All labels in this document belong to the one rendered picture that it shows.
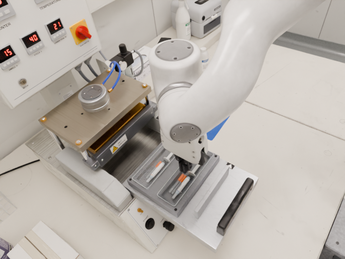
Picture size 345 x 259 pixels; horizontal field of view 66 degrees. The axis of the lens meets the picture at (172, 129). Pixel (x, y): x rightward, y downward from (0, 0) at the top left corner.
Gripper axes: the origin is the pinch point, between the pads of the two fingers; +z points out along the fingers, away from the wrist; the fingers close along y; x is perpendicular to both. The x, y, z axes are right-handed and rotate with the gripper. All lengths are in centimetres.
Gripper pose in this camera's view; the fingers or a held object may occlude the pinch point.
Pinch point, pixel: (185, 164)
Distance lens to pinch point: 65.4
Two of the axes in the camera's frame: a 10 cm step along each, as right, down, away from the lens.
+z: 0.9, 6.6, 7.4
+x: -5.9, 6.4, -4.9
